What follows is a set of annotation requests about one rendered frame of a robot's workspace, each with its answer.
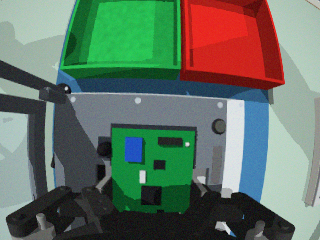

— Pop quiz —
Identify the red bin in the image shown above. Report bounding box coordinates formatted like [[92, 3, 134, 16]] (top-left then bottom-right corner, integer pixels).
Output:
[[180, 0, 285, 90]]

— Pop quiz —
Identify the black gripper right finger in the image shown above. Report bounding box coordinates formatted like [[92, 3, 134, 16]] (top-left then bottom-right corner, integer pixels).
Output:
[[169, 179, 295, 240]]

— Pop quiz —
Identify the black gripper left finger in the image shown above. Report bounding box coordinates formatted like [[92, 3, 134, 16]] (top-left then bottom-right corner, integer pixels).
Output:
[[6, 175, 132, 240]]

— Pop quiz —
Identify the green bin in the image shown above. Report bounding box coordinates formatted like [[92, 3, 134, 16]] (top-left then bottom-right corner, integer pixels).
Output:
[[60, 0, 181, 80]]

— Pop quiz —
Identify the green circuit board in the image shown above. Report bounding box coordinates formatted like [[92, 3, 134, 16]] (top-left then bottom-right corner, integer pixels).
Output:
[[111, 128, 195, 214]]

